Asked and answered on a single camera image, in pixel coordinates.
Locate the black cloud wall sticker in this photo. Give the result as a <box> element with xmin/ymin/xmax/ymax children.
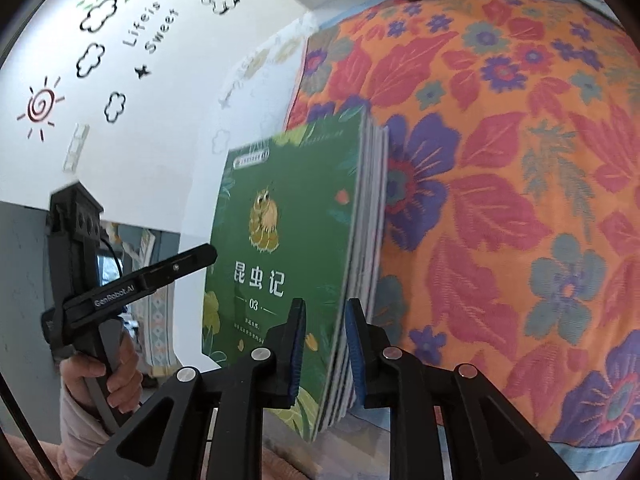
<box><xmin>76</xmin><ymin>42</ymin><xmax>107</xmax><ymax>79</ymax></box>
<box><xmin>103</xmin><ymin>91</ymin><xmax>127</xmax><ymax>124</ymax></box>
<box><xmin>80</xmin><ymin>0</ymin><xmax>119</xmax><ymax>34</ymax></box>

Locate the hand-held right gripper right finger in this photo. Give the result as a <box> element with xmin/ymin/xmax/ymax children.
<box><xmin>345</xmin><ymin>298</ymin><xmax>581</xmax><ymax>480</ymax></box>

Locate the right hand-held gripper cable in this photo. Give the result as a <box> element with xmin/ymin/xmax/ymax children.
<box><xmin>0</xmin><ymin>375</ymin><xmax>57</xmax><ymax>480</ymax></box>

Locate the white wall switch panel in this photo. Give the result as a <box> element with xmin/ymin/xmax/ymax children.
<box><xmin>62</xmin><ymin>122</ymin><xmax>91</xmax><ymax>172</ymax></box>

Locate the person's left hand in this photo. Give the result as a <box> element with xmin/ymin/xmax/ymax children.
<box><xmin>62</xmin><ymin>335</ymin><xmax>143</xmax><ymax>413</ymax></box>

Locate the stack of children's books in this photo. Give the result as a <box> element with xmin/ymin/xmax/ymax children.
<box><xmin>201</xmin><ymin>107</ymin><xmax>390</xmax><ymax>443</ymax></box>

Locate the person's left forearm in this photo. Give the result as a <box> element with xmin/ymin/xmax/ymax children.
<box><xmin>59</xmin><ymin>390</ymin><xmax>111</xmax><ymax>480</ymax></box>

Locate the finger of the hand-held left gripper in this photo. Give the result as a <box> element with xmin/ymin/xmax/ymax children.
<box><xmin>140</xmin><ymin>244</ymin><xmax>218</xmax><ymax>290</ymax></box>

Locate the orange floral table cloth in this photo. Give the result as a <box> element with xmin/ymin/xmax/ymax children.
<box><xmin>285</xmin><ymin>0</ymin><xmax>640</xmax><ymax>461</ymax></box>

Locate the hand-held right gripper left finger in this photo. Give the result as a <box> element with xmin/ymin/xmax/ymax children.
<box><xmin>70</xmin><ymin>298</ymin><xmax>307</xmax><ymax>480</ymax></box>

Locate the black lettering wall sticker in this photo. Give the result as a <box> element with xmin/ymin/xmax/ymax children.
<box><xmin>121</xmin><ymin>1</ymin><xmax>181</xmax><ymax>56</ymax></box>

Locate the red sun wall sticker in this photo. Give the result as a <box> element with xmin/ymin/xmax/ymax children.
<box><xmin>16</xmin><ymin>76</ymin><xmax>66</xmax><ymax>141</ymax></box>

